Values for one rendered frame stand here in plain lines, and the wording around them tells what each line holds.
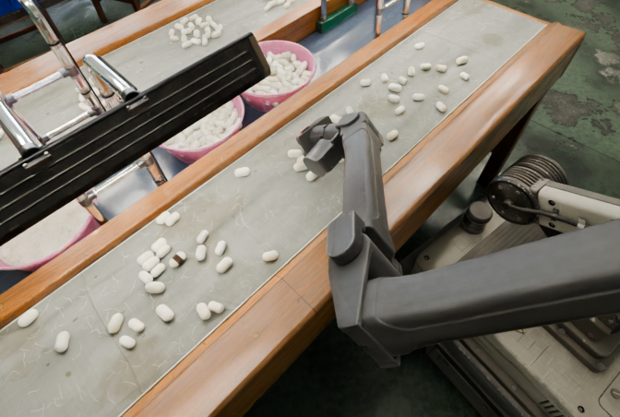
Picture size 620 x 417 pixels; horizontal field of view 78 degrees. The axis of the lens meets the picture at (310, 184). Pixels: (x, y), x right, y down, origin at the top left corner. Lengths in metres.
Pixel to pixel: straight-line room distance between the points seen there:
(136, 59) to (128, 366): 0.95
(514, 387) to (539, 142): 1.37
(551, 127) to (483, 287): 2.06
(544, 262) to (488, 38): 1.17
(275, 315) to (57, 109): 0.91
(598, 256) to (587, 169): 1.93
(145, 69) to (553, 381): 1.40
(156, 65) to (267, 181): 0.61
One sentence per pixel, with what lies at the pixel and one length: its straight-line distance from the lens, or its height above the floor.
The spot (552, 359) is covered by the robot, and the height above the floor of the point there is 0.47.
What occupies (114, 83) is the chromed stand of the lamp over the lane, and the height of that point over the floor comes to 1.12.
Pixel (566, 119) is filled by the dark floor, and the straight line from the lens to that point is 2.46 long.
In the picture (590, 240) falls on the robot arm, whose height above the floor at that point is 1.23.
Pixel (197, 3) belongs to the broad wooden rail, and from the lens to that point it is 1.60.
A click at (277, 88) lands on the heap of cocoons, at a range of 1.18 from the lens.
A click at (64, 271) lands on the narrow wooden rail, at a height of 0.76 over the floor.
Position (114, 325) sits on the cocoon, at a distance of 0.85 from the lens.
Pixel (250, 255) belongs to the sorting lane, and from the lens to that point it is 0.84.
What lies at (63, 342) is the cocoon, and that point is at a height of 0.76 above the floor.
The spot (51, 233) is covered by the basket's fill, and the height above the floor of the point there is 0.73.
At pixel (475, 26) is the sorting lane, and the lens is 1.50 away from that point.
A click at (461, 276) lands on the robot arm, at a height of 1.17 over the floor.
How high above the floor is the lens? 1.48
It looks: 54 degrees down
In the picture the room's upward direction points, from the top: 4 degrees counter-clockwise
